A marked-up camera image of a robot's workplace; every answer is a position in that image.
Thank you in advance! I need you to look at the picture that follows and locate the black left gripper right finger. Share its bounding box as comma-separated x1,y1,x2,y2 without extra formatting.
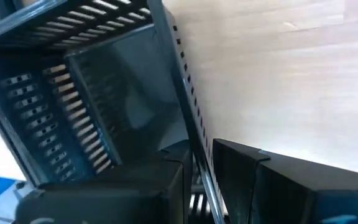
212,138,358,224

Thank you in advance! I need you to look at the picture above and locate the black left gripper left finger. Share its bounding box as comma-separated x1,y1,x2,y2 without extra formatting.
14,139,194,224

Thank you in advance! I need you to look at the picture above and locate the black plastic slotted basket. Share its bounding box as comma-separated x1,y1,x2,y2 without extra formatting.
0,0,229,224

